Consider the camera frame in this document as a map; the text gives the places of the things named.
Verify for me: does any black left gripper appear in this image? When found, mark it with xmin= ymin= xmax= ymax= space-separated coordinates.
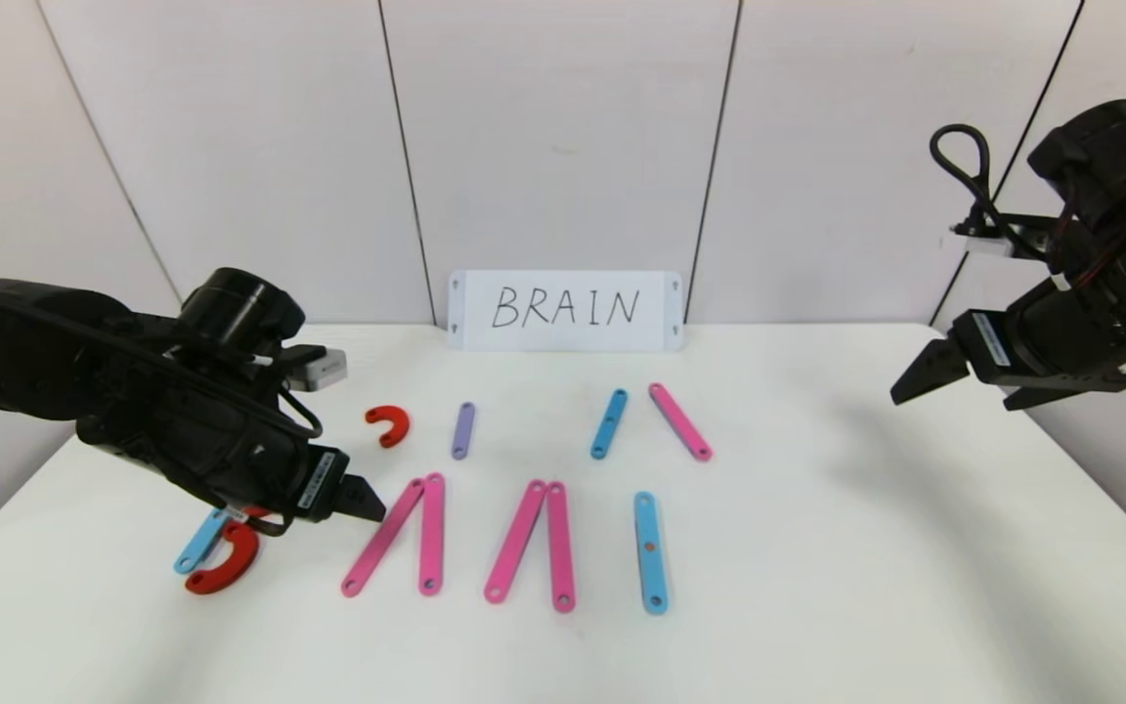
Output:
xmin=244 ymin=426 xmax=387 ymax=524

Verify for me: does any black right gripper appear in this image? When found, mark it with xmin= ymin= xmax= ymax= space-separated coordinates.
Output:
xmin=889 ymin=290 xmax=1118 ymax=411

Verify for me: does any pink bar with holes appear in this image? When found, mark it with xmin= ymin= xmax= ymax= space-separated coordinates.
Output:
xmin=647 ymin=382 xmax=714 ymax=462
xmin=418 ymin=473 xmax=447 ymax=596
xmin=341 ymin=478 xmax=425 ymax=597
xmin=545 ymin=481 xmax=577 ymax=614
xmin=484 ymin=479 xmax=547 ymax=604

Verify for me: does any white BRAIN sign card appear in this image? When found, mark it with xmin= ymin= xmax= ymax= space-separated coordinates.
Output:
xmin=447 ymin=271 xmax=684 ymax=352

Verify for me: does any small red curved piece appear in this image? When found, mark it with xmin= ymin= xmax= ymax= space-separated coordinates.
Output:
xmin=364 ymin=405 xmax=411 ymax=449

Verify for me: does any long blue flat bar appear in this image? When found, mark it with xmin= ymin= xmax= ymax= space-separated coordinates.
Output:
xmin=173 ymin=506 xmax=232 ymax=575
xmin=632 ymin=491 xmax=670 ymax=616

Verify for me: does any short blue flat bar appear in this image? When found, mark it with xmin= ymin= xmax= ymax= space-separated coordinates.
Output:
xmin=589 ymin=389 xmax=628 ymax=461

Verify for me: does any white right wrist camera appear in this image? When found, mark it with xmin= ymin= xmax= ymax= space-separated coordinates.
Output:
xmin=952 ymin=213 xmax=1053 ymax=261

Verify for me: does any black looped camera cable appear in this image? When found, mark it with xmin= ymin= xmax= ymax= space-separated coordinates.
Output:
xmin=930 ymin=124 xmax=1048 ymax=260

